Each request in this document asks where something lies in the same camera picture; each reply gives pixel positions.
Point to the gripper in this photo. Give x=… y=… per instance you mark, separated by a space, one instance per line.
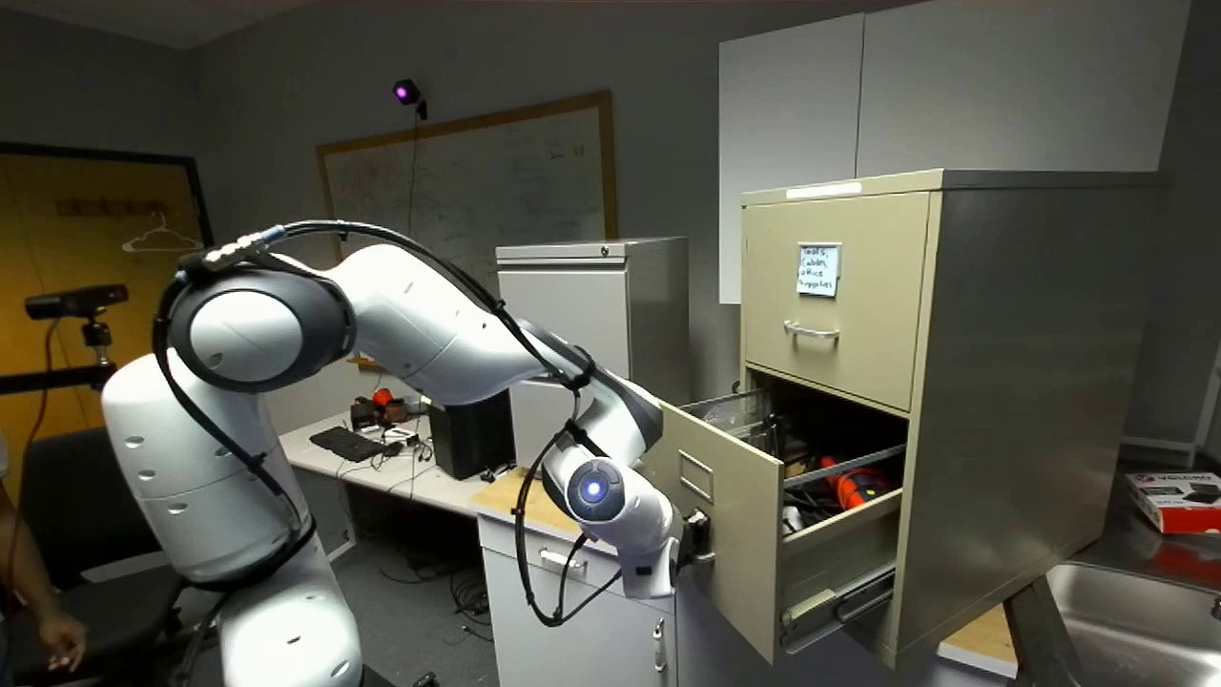
x=697 y=536

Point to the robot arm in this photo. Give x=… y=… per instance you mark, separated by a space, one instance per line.
x=401 y=324

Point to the person's forearm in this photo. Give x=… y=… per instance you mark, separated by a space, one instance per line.
x=33 y=582

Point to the beige drawer with tools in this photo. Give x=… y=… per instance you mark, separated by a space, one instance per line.
x=734 y=534

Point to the white cabinet with wooden top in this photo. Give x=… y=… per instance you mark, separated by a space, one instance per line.
x=591 y=639

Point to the beige drawer with note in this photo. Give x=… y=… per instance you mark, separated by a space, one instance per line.
x=858 y=363

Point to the grey filing cabinet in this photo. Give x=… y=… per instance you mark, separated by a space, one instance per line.
x=610 y=315

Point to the beige filing cabinet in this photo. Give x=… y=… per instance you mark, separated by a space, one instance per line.
x=1011 y=401

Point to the orange power tool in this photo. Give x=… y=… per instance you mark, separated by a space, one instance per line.
x=854 y=485

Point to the black computer box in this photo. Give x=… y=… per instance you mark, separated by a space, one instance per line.
x=472 y=437

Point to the white desk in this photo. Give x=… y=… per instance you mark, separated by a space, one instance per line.
x=420 y=482

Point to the blue sticky note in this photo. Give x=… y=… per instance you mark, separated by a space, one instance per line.
x=818 y=270

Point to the heap of orange black tools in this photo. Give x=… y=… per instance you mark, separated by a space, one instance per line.
x=382 y=408

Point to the black keyboard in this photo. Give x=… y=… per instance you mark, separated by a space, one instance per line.
x=348 y=444

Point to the steel sink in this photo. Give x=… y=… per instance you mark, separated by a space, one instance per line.
x=1145 y=620

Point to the red and white box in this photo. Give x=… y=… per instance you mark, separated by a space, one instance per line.
x=1178 y=501

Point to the black office chair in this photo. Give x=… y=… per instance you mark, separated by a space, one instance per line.
x=86 y=506

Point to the white clothes hanger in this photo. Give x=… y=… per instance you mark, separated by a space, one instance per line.
x=160 y=240

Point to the whiteboard with wooden frame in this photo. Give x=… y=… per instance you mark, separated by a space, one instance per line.
x=496 y=191

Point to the white wall panels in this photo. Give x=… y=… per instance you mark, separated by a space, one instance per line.
x=954 y=95

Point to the camera on mount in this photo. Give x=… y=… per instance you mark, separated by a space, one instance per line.
x=407 y=93

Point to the camera on tripod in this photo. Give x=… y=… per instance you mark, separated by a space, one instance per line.
x=76 y=301

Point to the orange board with black frame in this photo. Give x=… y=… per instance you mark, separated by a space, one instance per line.
x=67 y=239

